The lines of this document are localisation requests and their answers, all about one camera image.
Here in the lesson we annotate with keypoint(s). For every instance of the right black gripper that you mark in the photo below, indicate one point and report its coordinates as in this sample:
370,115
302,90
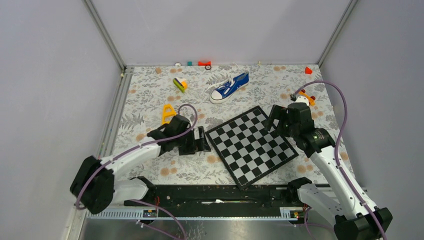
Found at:
275,113

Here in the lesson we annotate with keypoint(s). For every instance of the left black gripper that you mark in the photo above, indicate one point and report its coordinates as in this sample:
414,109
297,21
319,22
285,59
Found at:
191,149

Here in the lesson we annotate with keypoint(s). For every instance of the blue canvas sneaker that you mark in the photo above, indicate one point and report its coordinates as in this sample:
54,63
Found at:
224,92

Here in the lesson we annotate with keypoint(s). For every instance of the white shoelace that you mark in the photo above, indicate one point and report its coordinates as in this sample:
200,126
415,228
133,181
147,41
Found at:
229,79

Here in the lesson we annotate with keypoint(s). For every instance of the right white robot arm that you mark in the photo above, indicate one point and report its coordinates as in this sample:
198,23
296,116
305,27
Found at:
353,214

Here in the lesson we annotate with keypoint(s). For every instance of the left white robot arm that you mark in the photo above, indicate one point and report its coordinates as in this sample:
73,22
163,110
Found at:
97,184

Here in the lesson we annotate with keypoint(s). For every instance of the orange toy car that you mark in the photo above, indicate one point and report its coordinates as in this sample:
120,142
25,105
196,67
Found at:
302,97

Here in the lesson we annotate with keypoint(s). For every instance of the yellow plastic triangle toy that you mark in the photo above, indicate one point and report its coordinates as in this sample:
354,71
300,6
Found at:
168,112

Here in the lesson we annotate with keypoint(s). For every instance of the black white chessboard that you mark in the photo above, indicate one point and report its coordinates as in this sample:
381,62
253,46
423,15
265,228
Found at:
248,150

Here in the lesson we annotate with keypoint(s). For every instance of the red triangular block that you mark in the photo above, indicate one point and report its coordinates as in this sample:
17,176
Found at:
308,70

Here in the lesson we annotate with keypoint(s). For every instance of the stacked toy bricks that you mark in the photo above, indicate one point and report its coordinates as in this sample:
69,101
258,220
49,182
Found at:
181,84

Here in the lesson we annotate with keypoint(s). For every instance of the floral patterned mat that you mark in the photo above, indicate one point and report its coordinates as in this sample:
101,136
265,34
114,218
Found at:
147,92

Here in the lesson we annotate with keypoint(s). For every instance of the red block at wall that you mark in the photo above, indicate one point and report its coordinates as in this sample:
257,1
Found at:
204,63

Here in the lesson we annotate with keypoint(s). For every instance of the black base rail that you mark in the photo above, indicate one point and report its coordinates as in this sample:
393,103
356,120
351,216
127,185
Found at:
223,201

